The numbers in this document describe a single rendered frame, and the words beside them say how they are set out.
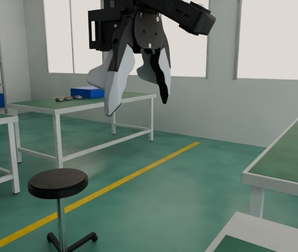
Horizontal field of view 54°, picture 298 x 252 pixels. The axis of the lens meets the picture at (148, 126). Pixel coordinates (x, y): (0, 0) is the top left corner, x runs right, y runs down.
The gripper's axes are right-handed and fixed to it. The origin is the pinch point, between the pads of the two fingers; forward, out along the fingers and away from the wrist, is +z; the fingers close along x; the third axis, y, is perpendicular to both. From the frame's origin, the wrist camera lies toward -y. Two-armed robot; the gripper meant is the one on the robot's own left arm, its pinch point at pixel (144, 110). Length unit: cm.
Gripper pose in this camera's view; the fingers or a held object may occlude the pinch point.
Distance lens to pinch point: 42.5
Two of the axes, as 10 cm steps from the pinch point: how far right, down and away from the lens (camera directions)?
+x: -5.5, 1.8, -8.2
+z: 0.0, 9.8, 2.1
